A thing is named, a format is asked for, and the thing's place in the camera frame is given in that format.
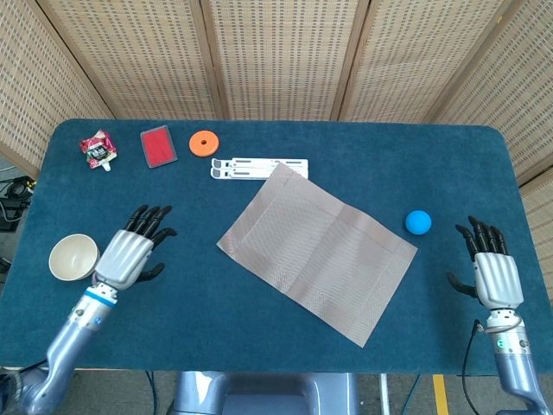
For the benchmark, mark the blue ball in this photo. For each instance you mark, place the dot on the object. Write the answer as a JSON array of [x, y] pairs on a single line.
[[418, 222]]

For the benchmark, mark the brown woven placemat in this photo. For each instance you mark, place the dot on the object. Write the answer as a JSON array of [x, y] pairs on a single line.
[[315, 250]]

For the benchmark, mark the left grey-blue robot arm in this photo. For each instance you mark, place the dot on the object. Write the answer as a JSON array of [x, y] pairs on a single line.
[[73, 333]]

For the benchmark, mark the beige round bowl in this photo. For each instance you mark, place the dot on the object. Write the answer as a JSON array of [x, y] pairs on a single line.
[[71, 257]]

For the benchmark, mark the woven bamboo screen panel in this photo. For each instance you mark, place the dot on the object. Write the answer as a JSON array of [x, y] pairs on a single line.
[[281, 56], [138, 56], [415, 56], [518, 86], [34, 86]]

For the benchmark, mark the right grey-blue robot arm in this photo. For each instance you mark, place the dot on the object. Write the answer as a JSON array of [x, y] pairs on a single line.
[[514, 372]]

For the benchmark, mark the orange foam disc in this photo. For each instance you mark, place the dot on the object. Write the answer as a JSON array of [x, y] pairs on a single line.
[[196, 146]]

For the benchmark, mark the blue carpet table cover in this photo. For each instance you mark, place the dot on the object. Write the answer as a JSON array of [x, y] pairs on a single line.
[[173, 320]]

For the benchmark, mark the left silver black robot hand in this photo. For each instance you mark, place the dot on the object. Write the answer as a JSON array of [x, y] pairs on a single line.
[[125, 259]]

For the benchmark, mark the grey-blue robot torso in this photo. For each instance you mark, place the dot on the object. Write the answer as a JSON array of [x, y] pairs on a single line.
[[268, 393]]

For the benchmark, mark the white folding laptop stand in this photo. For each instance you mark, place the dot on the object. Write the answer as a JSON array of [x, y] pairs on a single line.
[[229, 164]]

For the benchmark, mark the red ink pad case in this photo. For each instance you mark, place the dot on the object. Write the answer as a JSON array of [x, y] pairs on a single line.
[[159, 146]]

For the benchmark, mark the red crumpled spout pouch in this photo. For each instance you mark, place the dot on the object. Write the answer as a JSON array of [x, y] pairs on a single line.
[[97, 149]]

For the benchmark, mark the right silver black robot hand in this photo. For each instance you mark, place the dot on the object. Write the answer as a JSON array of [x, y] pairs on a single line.
[[497, 281]]

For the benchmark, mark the white table leg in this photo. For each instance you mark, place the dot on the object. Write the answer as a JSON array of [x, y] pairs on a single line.
[[383, 395]]

